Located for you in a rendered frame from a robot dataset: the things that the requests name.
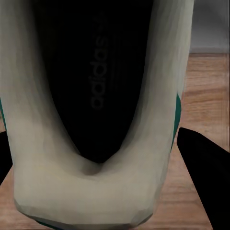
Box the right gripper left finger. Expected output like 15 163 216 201
0 131 13 185

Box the gym shoe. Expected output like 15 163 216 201
0 0 194 230

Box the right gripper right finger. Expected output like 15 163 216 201
177 127 230 230

